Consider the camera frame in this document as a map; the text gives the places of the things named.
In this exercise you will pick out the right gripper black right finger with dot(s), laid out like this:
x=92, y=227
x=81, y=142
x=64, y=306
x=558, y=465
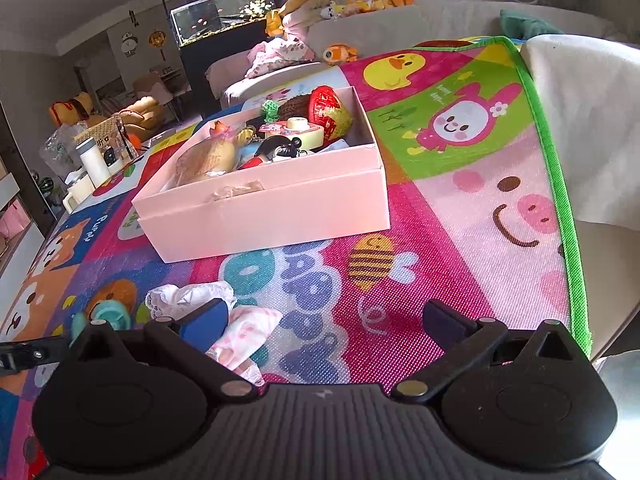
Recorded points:
x=465, y=343

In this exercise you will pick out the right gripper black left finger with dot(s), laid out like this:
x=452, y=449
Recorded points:
x=182, y=344

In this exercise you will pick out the white lace baby garment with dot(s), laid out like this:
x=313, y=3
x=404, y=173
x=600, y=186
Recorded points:
x=247, y=330

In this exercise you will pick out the pink cardboard box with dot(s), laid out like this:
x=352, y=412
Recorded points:
x=315, y=197

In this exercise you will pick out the teal plastic toy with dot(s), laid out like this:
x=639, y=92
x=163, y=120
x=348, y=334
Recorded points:
x=109, y=311

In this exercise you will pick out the colourful cartoon play mat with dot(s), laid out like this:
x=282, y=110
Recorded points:
x=478, y=218

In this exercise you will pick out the white kettle jug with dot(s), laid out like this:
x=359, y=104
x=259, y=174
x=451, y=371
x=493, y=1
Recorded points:
x=79, y=190

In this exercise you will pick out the bread in plastic bag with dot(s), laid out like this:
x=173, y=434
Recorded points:
x=204, y=160

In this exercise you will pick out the white thermos bottle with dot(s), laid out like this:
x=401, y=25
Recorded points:
x=93, y=162

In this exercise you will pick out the clear plastic bag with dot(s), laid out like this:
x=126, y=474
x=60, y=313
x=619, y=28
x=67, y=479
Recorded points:
x=59, y=150

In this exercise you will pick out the woven patterned box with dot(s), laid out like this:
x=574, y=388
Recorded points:
x=110, y=133

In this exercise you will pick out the brown knitted toy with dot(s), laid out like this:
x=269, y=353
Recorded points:
x=297, y=106

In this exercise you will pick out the red shiny toy ball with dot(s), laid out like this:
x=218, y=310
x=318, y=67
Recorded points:
x=325, y=109

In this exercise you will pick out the white sheet cover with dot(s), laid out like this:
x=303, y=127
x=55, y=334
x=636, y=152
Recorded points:
x=589, y=90

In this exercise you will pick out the black fish tank cabinet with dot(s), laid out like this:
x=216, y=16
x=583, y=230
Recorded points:
x=215, y=62

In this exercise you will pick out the pink floral blanket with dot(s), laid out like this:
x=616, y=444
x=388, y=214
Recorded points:
x=277, y=53

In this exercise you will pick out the orange clownfish plush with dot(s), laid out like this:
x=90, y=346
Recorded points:
x=337, y=54

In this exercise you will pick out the green cloth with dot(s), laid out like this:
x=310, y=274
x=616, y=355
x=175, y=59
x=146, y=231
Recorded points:
x=523, y=27

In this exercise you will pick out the glass fish tank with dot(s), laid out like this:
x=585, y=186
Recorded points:
x=201, y=19

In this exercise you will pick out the beige sofa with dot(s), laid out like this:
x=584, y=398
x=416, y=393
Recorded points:
x=393, y=30

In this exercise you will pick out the orange plush toys row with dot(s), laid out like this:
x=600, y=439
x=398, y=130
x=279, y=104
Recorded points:
x=335, y=10

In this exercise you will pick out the yellow toy camera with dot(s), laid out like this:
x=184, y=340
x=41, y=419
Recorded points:
x=310, y=134

